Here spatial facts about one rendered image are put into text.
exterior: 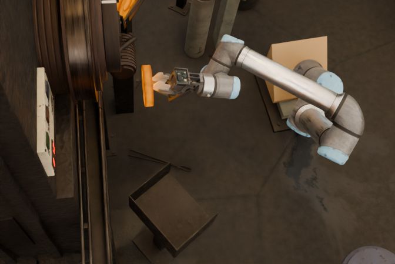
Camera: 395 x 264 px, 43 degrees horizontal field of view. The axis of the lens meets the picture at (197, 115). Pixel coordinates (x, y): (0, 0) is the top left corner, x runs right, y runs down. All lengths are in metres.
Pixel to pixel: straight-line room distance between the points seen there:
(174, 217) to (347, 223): 1.12
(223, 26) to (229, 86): 0.94
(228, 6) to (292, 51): 0.41
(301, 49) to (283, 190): 0.76
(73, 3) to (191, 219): 0.94
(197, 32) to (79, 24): 1.38
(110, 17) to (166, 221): 0.81
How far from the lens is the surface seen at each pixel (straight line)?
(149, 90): 1.83
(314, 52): 2.77
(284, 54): 2.70
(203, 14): 2.64
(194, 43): 2.85
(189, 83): 1.86
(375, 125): 3.06
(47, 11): 1.51
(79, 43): 1.47
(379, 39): 3.41
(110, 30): 1.55
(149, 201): 1.95
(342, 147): 2.00
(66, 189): 1.71
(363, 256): 2.28
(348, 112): 1.99
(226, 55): 2.04
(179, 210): 1.96
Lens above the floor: 2.48
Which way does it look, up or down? 63 degrees down
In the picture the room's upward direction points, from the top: 14 degrees clockwise
